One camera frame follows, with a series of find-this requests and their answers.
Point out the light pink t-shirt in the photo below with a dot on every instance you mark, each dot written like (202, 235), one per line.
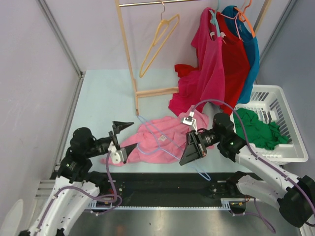
(159, 141)

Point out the white plastic laundry basket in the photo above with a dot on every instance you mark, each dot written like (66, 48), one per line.
(267, 121)

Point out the orange hanger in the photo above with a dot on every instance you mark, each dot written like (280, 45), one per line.
(244, 18)

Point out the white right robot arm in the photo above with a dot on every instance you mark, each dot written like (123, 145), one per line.
(291, 195)

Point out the magenta t-shirt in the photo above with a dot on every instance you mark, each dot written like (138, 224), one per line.
(207, 81)

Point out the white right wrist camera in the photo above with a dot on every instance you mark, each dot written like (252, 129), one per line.
(190, 121)

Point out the green t-shirt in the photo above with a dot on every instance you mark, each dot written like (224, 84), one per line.
(263, 135)

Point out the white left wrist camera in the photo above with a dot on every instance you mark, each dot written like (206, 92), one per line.
(118, 156)

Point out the red t-shirt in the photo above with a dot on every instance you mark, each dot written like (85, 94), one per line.
(235, 63)

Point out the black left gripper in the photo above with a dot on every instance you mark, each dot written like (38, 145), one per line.
(118, 126)

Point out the pink hanger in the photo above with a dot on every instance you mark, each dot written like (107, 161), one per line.
(234, 29)

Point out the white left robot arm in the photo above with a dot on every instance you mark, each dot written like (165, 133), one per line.
(76, 186)

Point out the teal hanger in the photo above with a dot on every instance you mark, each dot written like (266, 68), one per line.
(213, 21)

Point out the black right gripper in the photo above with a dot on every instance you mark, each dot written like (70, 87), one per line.
(195, 148)

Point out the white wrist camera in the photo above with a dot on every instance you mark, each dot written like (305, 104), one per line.
(118, 156)
(190, 121)

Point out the white slotted cable duct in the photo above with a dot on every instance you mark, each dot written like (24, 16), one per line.
(220, 205)

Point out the yellow hanger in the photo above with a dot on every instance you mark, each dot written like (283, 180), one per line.
(163, 32)

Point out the blue t-shirt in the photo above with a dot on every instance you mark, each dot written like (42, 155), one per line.
(252, 52)

